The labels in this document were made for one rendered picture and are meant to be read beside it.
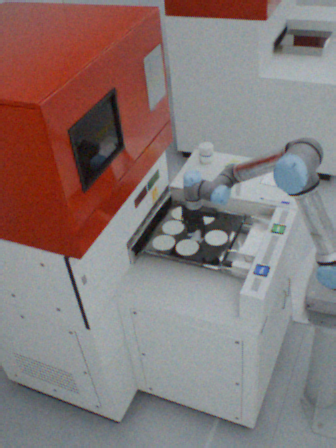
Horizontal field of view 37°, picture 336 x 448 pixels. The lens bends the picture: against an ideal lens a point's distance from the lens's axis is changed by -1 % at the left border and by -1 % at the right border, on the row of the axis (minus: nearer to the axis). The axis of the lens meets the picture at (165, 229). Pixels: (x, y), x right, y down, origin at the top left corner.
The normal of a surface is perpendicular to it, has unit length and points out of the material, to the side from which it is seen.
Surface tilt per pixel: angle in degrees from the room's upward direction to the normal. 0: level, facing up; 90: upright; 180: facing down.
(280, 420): 0
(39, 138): 90
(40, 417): 0
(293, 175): 83
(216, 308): 0
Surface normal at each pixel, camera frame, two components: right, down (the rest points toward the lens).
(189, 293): -0.10, -0.76
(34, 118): -0.40, 0.62
